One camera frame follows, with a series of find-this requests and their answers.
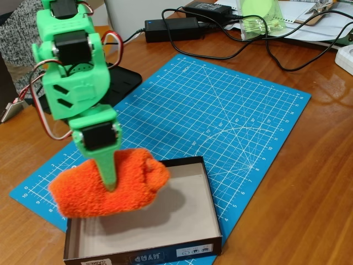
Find orange terry towel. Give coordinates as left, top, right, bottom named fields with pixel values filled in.
left=48, top=147, right=171, bottom=219

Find white box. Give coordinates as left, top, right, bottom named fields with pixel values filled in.
left=335, top=44, right=353, bottom=77

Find small controller circuit board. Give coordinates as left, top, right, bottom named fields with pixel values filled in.
left=0, top=98, right=26, bottom=124

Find shallow black cardboard box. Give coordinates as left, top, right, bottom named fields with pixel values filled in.
left=63, top=156, right=223, bottom=265

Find blue A3 cutting mat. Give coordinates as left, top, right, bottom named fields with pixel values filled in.
left=8, top=54, right=312, bottom=265

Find grey speckled fabric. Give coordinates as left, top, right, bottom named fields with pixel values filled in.
left=0, top=0, right=47, bottom=93

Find large black power adapter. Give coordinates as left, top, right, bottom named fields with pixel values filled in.
left=144, top=17, right=206, bottom=44

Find slim black power adapter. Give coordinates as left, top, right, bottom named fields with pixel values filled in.
left=183, top=1, right=234, bottom=17

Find clear green plastic container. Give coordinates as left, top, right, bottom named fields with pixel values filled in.
left=238, top=0, right=287, bottom=41

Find white paper sheets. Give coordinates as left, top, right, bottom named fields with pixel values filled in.
left=215, top=0, right=353, bottom=50

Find brown cardboard piece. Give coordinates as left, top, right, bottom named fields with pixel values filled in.
left=293, top=1, right=333, bottom=27

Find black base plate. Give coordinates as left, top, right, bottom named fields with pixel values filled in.
left=30, top=62, right=143, bottom=130

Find black cable to robot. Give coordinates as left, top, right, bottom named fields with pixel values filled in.
left=122, top=29, right=147, bottom=44

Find thin black power cable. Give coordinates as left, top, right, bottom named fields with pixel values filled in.
left=161, top=8, right=353, bottom=60

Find thick black power cable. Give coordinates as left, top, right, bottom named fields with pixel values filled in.
left=204, top=15, right=353, bottom=72

